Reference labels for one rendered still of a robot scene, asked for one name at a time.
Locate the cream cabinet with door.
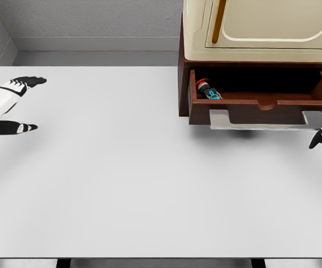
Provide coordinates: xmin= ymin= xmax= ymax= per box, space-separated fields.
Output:
xmin=183 ymin=0 xmax=322 ymax=64

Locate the gold door handle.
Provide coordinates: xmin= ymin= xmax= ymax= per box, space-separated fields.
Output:
xmin=211 ymin=0 xmax=227 ymax=44

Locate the brown wooden drawer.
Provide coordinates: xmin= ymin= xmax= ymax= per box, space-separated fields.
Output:
xmin=188 ymin=69 xmax=322 ymax=131

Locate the red and black switch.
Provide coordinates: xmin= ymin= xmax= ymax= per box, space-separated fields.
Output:
xmin=195 ymin=78 xmax=223 ymax=101

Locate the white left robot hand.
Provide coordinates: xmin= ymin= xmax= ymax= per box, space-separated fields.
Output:
xmin=0 ymin=76 xmax=48 ymax=136

